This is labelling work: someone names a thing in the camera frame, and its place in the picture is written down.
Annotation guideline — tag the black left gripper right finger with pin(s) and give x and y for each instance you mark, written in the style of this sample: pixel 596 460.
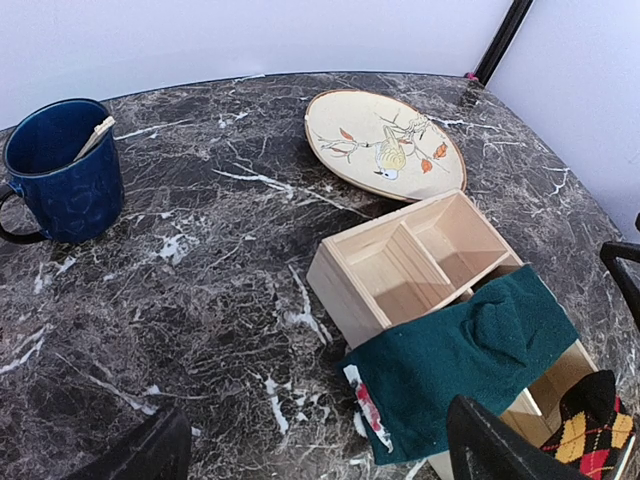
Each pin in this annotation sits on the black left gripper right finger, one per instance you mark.
pixel 481 446

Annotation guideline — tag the black right corner frame post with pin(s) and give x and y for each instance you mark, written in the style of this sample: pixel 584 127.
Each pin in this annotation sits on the black right corner frame post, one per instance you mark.
pixel 502 40

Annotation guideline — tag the dark green sock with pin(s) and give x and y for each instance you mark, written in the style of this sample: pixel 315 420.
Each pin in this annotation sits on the dark green sock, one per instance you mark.
pixel 489 348

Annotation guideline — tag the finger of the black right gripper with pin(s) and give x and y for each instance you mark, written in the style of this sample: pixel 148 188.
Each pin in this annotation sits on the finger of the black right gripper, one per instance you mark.
pixel 611 254

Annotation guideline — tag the wooden compartment box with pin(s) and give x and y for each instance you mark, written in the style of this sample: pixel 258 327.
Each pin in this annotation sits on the wooden compartment box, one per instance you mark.
pixel 420 259

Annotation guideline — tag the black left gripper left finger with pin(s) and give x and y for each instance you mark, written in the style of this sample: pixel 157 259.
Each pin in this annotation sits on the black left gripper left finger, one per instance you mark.
pixel 159 448

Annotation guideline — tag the blue enamel mug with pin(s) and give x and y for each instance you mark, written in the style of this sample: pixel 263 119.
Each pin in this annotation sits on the blue enamel mug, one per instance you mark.
pixel 74 195

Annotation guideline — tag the bird pattern ceramic plate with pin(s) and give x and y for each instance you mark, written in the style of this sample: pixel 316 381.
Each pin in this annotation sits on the bird pattern ceramic plate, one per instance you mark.
pixel 383 145

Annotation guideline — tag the wooden stick in mug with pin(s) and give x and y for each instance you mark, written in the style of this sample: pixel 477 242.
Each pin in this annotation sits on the wooden stick in mug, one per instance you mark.
pixel 96 136

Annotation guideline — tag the black red yellow argyle sock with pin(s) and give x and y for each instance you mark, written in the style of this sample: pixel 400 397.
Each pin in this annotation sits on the black red yellow argyle sock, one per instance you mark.
pixel 596 432

